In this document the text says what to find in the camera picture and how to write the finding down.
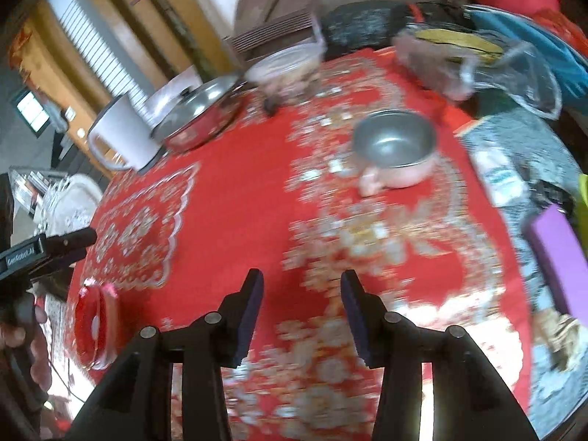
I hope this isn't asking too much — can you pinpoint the clear plastic bag with food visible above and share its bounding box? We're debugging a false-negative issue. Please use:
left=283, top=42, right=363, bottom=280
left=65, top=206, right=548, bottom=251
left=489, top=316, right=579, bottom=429
left=392, top=23, right=562, bottom=121

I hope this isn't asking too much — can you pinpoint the steel pot with glass lid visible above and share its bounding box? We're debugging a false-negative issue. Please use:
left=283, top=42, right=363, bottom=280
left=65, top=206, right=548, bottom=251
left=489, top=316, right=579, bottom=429
left=150, top=74, right=246, bottom=153

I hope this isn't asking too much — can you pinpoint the purple box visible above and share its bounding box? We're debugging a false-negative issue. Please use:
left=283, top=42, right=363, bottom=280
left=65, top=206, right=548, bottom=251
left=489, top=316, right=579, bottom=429
left=525, top=204, right=587, bottom=325

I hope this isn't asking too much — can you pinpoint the clear plastic lidded food bowl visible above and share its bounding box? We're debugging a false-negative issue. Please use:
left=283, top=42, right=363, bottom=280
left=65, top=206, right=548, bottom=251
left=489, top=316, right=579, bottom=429
left=245, top=43, right=326, bottom=105

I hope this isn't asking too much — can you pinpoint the steel bowl with pink handle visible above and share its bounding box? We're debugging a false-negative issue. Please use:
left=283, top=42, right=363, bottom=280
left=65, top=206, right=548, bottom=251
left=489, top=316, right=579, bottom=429
left=351, top=110, right=438, bottom=197

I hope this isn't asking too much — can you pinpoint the small red glass dish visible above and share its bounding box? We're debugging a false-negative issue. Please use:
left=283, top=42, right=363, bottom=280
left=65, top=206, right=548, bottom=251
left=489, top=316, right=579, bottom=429
left=73, top=279, right=119, bottom=370

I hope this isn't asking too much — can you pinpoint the wooden chair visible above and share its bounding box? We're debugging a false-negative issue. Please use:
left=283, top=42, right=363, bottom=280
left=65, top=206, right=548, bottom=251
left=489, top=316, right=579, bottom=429
left=223, top=8, right=324, bottom=69

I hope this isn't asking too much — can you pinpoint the person's left hand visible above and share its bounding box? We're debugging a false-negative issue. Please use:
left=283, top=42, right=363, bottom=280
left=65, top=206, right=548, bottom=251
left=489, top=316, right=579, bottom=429
left=0, top=304, right=54, bottom=392

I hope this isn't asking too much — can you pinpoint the black plastic bag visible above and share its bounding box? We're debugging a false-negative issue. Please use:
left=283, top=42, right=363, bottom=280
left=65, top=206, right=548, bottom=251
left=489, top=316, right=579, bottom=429
left=320, top=0, right=413, bottom=61

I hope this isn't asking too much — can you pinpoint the blue cloth bag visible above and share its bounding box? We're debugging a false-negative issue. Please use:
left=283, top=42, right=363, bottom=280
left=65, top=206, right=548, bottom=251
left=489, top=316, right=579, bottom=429
left=465, top=4, right=588, bottom=116

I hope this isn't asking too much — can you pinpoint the pink upholstered chair back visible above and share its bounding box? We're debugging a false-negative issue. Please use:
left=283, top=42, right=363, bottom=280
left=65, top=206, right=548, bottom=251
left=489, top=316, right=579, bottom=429
left=144, top=66, right=202, bottom=128

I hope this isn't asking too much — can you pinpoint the red floral tablecloth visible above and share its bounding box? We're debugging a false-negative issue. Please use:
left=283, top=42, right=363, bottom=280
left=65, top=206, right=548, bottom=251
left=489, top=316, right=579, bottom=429
left=64, top=50, right=531, bottom=440

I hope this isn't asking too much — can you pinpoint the white electric kettle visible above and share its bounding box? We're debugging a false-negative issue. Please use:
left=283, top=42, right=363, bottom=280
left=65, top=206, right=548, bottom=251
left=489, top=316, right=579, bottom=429
left=87, top=94, right=165, bottom=172

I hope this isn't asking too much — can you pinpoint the black power cable plug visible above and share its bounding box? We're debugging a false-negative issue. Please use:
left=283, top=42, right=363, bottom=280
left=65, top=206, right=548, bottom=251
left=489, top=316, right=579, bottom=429
left=262, top=94, right=282, bottom=118

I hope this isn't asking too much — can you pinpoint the white ornate chair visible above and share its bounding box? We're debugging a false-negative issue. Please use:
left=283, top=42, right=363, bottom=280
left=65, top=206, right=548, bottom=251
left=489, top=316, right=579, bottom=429
left=35, top=173, right=103, bottom=237

